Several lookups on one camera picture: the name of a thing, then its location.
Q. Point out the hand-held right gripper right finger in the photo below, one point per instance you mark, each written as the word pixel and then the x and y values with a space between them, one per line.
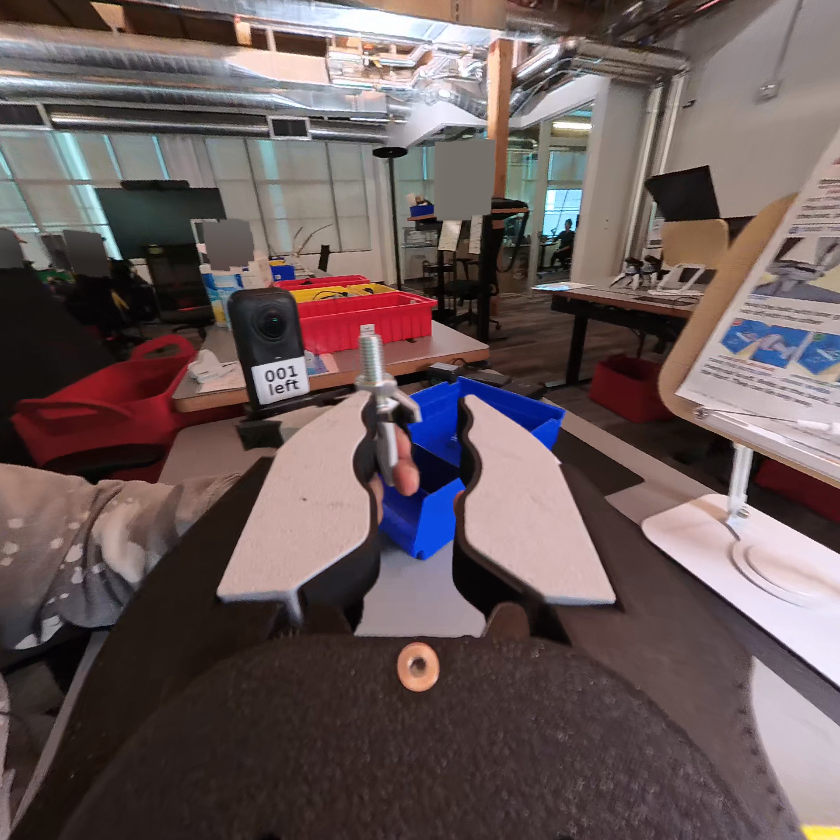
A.
pixel 525 525

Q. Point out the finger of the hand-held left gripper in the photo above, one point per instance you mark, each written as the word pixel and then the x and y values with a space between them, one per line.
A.
pixel 403 408

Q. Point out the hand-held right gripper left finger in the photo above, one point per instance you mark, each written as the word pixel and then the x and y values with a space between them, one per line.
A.
pixel 302 518

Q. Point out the steel bolt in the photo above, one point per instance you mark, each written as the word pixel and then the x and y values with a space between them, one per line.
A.
pixel 371 354

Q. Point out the blue plastic bin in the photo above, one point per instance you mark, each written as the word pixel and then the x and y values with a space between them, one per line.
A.
pixel 499 407

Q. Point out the yellow plastic bin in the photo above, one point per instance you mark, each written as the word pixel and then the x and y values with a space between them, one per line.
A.
pixel 823 835

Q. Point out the yellow storage tray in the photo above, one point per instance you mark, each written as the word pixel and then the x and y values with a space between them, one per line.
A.
pixel 308 295

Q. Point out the small blue storage bin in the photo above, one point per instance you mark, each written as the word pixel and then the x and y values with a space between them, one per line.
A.
pixel 282 272

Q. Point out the wipes canister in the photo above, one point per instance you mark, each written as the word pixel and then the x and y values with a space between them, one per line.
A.
pixel 220 295

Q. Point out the black power adapter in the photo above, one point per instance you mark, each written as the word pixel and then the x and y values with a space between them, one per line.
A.
pixel 444 373

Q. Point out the labelled red storage bin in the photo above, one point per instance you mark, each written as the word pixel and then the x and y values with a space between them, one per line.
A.
pixel 341 328

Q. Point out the white plastic part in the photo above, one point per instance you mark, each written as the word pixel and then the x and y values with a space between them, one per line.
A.
pixel 205 367

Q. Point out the wooden table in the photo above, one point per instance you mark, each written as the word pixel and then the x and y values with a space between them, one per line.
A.
pixel 453 348

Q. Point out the black flat box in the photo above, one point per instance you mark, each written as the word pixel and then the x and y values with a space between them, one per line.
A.
pixel 489 379

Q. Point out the black printer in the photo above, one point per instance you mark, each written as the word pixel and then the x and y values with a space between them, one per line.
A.
pixel 177 282

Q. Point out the black office chair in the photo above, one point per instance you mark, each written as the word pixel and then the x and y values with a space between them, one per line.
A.
pixel 469 295
pixel 39 367

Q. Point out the large dark screen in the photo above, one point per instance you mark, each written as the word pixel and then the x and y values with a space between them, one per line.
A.
pixel 151 216

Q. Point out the black standing desk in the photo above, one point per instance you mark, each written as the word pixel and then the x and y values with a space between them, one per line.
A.
pixel 489 275

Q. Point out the wooden document stand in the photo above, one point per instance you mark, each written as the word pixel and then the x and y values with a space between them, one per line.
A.
pixel 689 531

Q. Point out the red crate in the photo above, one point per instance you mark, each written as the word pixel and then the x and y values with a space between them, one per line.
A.
pixel 627 390
pixel 800 482

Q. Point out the red tote bag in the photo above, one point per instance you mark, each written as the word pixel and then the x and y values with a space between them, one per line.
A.
pixel 85 420

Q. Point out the black floor lamp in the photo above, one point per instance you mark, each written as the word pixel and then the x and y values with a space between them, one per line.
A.
pixel 390 151

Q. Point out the wooden office desk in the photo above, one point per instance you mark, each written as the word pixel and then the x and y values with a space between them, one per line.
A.
pixel 610 295

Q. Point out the black desk device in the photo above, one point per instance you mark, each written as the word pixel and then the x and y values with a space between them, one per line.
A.
pixel 633 274

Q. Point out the printed instruction sheet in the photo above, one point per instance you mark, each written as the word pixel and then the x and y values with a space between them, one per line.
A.
pixel 774 354

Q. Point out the spare document stand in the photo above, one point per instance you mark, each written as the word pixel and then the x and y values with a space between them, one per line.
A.
pixel 695 239

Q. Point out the black light panel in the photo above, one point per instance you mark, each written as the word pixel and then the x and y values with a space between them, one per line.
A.
pixel 682 193

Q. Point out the silver air duct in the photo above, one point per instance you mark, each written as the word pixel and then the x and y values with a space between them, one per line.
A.
pixel 131 56

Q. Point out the wooden post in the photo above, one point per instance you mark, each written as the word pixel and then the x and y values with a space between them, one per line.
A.
pixel 500 92

